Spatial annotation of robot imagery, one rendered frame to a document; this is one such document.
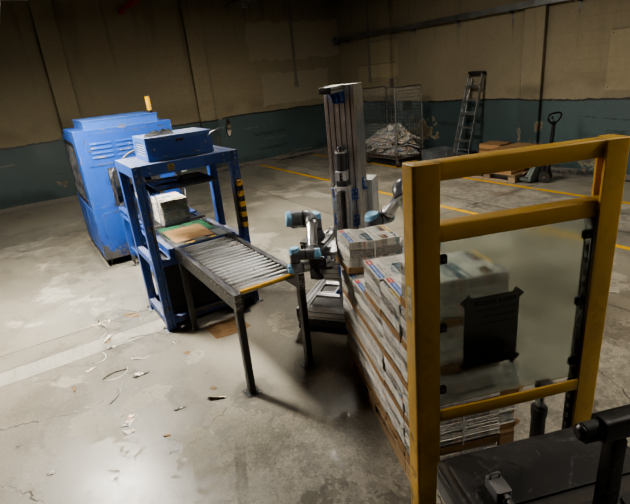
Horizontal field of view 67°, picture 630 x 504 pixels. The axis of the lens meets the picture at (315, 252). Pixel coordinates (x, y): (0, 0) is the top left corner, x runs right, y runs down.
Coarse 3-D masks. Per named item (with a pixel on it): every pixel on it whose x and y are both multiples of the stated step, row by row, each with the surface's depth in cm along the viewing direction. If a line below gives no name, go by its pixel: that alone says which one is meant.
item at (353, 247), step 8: (344, 232) 330; (352, 232) 330; (360, 232) 332; (344, 240) 320; (352, 240) 314; (360, 240) 314; (368, 240) 314; (344, 248) 324; (352, 248) 312; (360, 248) 313; (368, 248) 314; (344, 256) 325; (352, 256) 314; (360, 256) 315; (368, 256) 317; (352, 264) 316; (360, 264) 318
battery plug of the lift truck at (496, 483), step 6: (492, 474) 154; (498, 474) 155; (486, 480) 156; (492, 480) 154; (498, 480) 154; (504, 480) 154; (486, 486) 156; (492, 486) 152; (498, 486) 152; (504, 486) 152; (492, 492) 153; (498, 492) 150; (504, 492) 150; (510, 492) 150; (498, 498) 150; (504, 498) 149; (510, 498) 149
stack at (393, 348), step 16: (352, 288) 318; (368, 304) 285; (352, 320) 333; (368, 320) 290; (352, 336) 344; (368, 336) 296; (384, 336) 264; (368, 352) 304; (400, 352) 239; (352, 368) 359; (368, 368) 312; (384, 368) 274; (400, 368) 244; (400, 384) 246; (368, 400) 324; (384, 400) 282; (400, 400) 250; (384, 416) 289; (400, 416) 256; (400, 432) 261; (400, 448) 265
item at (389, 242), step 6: (366, 228) 338; (372, 228) 337; (378, 228) 335; (384, 228) 334; (372, 234) 325; (378, 234) 324; (384, 234) 323; (390, 234) 321; (396, 234) 321; (384, 240) 316; (390, 240) 316; (396, 240) 318; (384, 246) 317; (390, 246) 318; (396, 246) 319; (384, 252) 319; (390, 252) 320; (396, 252) 321
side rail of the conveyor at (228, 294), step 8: (176, 248) 418; (176, 256) 421; (184, 256) 397; (184, 264) 404; (192, 264) 382; (200, 264) 375; (192, 272) 388; (200, 272) 368; (208, 272) 357; (200, 280) 374; (208, 280) 355; (216, 280) 342; (216, 288) 343; (224, 288) 327; (232, 288) 326; (224, 296) 332; (232, 296) 317; (240, 296) 316; (232, 304) 321; (240, 304) 318
